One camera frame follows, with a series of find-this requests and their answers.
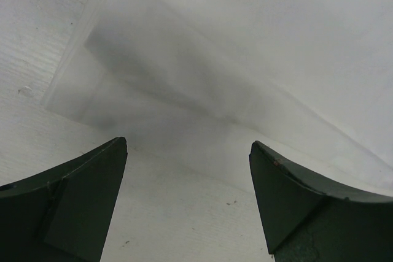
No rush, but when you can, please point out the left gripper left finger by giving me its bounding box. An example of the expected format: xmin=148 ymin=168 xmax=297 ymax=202
xmin=1 ymin=137 xmax=127 ymax=261

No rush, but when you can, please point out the white t shirt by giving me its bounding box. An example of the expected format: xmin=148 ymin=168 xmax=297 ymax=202
xmin=43 ymin=0 xmax=392 ymax=196

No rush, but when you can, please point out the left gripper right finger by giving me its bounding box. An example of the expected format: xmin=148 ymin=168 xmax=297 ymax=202
xmin=249 ymin=141 xmax=392 ymax=261

